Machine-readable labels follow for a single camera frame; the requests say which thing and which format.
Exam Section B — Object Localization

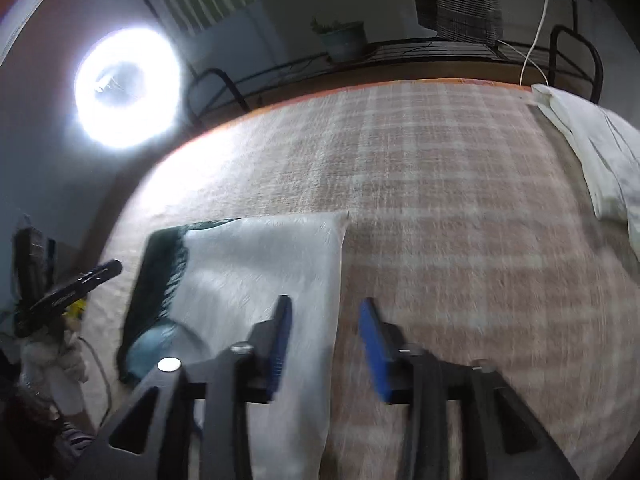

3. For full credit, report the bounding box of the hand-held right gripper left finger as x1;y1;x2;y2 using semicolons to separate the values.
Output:
75;296;292;480

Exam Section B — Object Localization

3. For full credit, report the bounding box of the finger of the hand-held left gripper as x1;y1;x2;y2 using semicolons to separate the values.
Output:
14;259;124;338

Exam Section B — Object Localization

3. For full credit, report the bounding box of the round ring light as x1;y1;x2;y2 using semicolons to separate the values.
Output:
74;22;184;150

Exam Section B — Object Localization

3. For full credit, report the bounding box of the white green tree print t-shirt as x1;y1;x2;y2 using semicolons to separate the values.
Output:
117;211;351;480

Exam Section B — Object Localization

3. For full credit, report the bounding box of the black metal clothes rack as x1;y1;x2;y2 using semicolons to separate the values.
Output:
117;0;601;111

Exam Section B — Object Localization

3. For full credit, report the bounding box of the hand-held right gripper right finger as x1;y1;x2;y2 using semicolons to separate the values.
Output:
359;297;581;480

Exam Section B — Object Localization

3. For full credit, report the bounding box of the dark striped cloth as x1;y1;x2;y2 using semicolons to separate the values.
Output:
0;395;98;480

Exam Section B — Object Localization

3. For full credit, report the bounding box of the green potted plant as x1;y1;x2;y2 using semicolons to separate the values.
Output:
310;16;369;64

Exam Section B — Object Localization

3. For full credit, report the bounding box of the black metal bed rail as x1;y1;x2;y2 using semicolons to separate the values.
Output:
185;68;252;127
549;25;604;106

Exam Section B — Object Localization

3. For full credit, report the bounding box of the white lamp cable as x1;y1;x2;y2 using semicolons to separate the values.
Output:
519;0;552;87

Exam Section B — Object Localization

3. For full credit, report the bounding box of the white folded garment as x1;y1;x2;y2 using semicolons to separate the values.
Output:
530;84;640;256

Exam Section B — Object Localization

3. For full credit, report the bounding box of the grey plaid coat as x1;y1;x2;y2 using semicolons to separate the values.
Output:
414;0;504;44

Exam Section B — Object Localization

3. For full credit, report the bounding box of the person's left hand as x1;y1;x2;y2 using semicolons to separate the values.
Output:
19;317;90;413

